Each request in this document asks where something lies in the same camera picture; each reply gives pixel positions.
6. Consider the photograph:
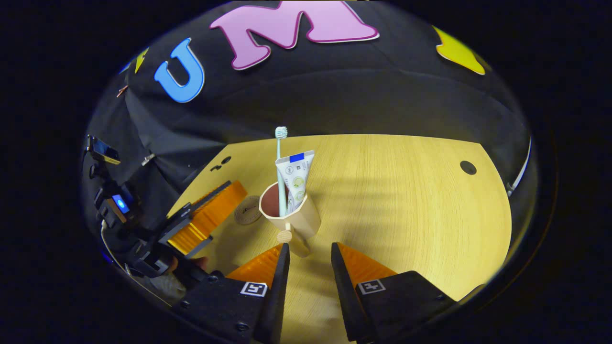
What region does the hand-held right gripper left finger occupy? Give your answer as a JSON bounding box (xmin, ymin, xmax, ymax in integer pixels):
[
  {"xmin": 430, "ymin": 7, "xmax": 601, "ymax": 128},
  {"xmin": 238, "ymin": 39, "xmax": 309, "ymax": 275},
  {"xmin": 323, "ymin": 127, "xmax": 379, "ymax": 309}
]
[{"xmin": 171, "ymin": 242, "xmax": 291, "ymax": 344}]

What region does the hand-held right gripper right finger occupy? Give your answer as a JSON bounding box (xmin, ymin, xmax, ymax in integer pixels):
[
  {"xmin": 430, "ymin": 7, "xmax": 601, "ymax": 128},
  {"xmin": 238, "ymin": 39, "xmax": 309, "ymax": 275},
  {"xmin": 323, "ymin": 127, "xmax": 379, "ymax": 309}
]
[{"xmin": 331, "ymin": 242, "xmax": 459, "ymax": 343}]

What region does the round brown coaster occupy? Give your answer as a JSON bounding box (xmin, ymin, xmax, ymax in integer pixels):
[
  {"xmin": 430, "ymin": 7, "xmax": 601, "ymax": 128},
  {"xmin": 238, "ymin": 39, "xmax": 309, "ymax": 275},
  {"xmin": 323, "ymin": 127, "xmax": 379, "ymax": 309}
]
[{"xmin": 234, "ymin": 195, "xmax": 263, "ymax": 226}]

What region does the beige cup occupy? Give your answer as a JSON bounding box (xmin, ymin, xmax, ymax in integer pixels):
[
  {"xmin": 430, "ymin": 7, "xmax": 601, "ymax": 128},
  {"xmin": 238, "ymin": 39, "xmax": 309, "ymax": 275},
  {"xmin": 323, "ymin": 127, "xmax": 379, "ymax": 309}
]
[{"xmin": 259, "ymin": 182, "xmax": 322, "ymax": 258}]

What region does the pale green toothbrush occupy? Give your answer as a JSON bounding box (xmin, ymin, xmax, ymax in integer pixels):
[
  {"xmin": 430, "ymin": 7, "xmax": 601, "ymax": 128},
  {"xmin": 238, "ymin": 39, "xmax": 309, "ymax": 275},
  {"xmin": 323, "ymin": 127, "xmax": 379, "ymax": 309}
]
[{"xmin": 275, "ymin": 126, "xmax": 289, "ymax": 218}]

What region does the white toothpaste tube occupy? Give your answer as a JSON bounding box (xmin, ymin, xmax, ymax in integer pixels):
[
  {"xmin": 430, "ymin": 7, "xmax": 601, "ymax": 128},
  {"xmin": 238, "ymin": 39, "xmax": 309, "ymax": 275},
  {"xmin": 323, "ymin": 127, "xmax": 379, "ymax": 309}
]
[{"xmin": 275, "ymin": 150, "xmax": 315, "ymax": 214}]

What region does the wooden desktop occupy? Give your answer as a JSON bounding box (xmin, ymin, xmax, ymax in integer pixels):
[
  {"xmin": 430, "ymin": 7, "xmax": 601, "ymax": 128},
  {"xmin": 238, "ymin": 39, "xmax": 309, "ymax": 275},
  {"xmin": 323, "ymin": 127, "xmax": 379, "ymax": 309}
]
[{"xmin": 167, "ymin": 134, "xmax": 512, "ymax": 344}]

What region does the black backdrop cloth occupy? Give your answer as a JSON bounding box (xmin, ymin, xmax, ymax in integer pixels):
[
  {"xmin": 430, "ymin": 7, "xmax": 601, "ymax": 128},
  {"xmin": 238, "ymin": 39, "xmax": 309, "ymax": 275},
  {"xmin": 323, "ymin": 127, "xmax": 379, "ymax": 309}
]
[{"xmin": 79, "ymin": 0, "xmax": 534, "ymax": 249}]

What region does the white cable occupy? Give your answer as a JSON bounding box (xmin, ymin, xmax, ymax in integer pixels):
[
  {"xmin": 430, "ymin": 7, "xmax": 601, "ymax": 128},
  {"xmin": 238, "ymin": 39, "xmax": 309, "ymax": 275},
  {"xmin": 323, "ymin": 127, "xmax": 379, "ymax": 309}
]
[{"xmin": 506, "ymin": 138, "xmax": 532, "ymax": 196}]

